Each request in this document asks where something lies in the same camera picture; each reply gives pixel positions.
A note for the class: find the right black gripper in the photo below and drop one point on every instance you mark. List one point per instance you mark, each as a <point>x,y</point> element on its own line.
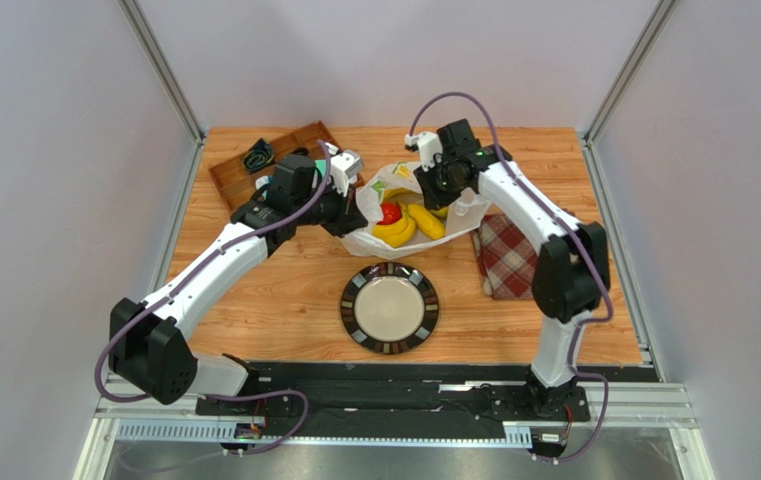
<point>430,197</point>

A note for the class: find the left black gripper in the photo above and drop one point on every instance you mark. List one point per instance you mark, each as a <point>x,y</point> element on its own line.
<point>349,218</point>

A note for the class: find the white plastic bag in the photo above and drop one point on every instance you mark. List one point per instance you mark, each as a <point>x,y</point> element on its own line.
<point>461,217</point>

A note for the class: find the yellow banana bunch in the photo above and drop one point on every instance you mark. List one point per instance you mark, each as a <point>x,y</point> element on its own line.
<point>397,234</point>

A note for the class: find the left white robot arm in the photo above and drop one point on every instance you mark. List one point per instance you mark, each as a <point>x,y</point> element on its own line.
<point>148,344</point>

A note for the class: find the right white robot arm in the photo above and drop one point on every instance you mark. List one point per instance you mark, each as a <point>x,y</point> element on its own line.
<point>571,277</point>

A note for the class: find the red fake apple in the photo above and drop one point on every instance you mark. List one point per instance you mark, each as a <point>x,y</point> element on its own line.
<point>391,214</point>

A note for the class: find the teal white socks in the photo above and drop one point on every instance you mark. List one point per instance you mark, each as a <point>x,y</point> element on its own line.
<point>263,182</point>

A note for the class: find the red plaid cloth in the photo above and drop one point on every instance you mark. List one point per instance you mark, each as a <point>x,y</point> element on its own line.
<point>505,259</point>

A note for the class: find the round patterned ceramic plate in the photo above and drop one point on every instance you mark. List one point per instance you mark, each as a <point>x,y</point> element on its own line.
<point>389,308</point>

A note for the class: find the wooden divided tray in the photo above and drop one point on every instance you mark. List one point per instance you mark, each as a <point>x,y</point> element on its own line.
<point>234,178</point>

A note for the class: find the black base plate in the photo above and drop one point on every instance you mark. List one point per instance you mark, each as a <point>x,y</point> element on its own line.
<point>399,400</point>

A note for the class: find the aluminium frame rail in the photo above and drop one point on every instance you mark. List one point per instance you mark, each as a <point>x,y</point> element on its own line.
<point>640,427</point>

